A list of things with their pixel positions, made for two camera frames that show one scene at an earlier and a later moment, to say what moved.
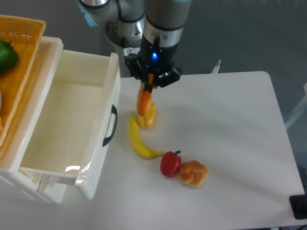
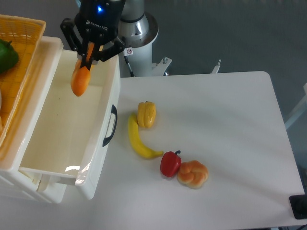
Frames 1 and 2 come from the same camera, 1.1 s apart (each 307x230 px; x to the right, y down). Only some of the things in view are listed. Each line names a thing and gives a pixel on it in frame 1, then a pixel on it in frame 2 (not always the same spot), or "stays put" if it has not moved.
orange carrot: [144, 97] -> [81, 77]
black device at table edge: [299, 204] stays put
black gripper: [156, 57] -> [97, 22]
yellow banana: [135, 142] stays put
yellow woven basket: [25, 34] stays put
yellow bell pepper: [148, 120] stays put
